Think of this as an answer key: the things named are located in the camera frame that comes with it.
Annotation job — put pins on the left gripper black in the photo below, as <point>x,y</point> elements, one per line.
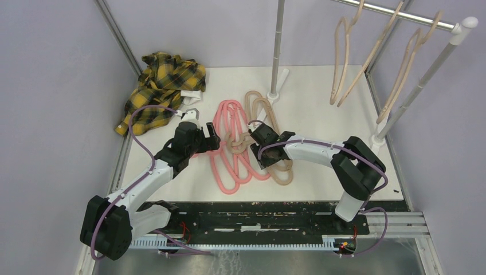
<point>207,144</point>

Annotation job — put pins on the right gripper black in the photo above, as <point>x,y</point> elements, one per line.
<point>262,161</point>

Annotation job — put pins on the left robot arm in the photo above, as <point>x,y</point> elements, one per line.
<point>111,224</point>

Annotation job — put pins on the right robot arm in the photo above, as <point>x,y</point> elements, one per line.
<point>359,171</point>

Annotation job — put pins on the pink hanger middle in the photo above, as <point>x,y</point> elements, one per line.
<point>245,169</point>

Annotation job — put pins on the yellow plaid shirt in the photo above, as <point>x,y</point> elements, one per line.
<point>159,92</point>

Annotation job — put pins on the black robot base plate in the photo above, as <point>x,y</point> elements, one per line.
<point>260,223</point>

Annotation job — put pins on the white cable duct strip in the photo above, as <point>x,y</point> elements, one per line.
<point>153,241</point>

